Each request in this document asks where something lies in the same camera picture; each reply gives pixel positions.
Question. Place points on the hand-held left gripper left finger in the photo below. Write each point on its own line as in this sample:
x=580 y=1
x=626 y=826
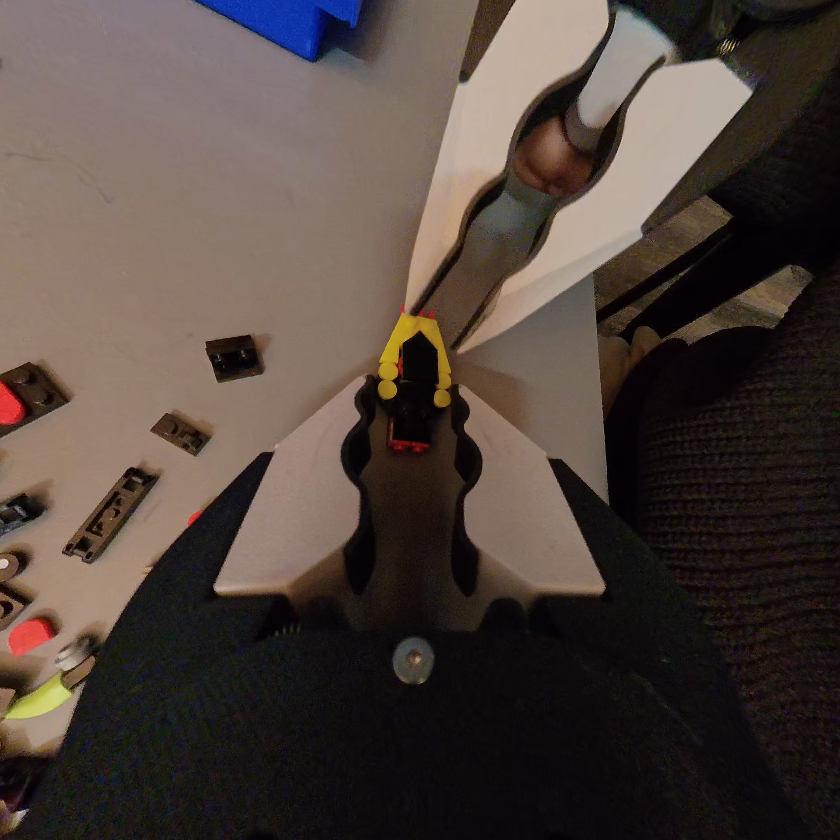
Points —
x=295 y=525

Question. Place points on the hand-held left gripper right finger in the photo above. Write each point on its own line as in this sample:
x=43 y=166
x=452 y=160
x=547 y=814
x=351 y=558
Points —
x=531 y=531

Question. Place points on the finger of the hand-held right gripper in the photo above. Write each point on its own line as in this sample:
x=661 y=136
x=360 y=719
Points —
x=479 y=131
x=630 y=184

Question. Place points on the red yellow black lego model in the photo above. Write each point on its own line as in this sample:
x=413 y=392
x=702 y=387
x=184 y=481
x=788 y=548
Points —
x=413 y=394

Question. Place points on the pile of lego pieces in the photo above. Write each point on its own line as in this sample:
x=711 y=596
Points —
x=98 y=512

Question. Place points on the person's right hand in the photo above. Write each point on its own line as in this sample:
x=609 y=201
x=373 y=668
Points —
x=551 y=161

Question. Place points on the black chair base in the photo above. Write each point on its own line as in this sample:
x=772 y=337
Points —
x=695 y=275

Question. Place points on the blue plastic bin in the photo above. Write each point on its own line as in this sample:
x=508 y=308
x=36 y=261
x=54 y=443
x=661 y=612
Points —
x=282 y=19

